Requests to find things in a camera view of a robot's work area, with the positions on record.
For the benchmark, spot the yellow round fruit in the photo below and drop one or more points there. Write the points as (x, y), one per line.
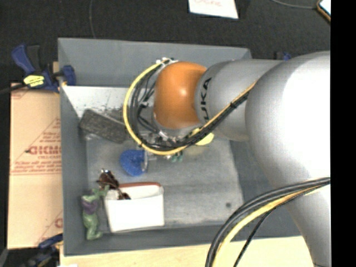
(205, 140)

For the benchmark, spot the dark grey flat block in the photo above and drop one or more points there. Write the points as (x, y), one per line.
(101, 126)

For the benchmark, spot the grey metal bin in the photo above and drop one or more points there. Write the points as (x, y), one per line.
(194, 182)

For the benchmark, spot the white box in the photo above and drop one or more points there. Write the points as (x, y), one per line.
(136, 210)

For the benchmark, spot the green and purple toy figure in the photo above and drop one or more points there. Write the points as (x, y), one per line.
(91, 215)

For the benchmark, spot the brown cardboard board, red print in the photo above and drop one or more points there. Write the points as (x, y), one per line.
(33, 126)

